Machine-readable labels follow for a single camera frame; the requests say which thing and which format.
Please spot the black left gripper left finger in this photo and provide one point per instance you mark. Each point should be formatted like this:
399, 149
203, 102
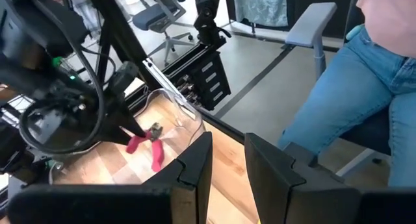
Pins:
97, 204

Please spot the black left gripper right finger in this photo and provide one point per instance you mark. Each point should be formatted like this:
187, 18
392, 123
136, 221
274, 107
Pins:
282, 198

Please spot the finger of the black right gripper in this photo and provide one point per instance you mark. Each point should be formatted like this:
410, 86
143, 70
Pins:
112, 138
122, 117

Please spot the clear plastic bin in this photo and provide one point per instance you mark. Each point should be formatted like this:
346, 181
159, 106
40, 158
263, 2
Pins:
185, 117

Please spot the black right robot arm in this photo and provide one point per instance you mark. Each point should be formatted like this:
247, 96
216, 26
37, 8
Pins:
39, 22

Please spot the black drawer unit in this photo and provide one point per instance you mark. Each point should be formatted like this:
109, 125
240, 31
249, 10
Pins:
211, 81

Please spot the blue grey office chair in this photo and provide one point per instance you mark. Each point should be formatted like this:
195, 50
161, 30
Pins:
156, 17

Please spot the person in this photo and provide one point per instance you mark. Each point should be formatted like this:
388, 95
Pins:
351, 87

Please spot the pale patterned curtain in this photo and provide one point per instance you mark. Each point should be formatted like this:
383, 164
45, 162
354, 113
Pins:
260, 6

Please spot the grey armrest office chair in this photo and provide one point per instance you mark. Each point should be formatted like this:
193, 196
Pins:
310, 22

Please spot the black camera on stand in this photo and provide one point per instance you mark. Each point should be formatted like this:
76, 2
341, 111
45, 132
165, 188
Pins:
206, 22

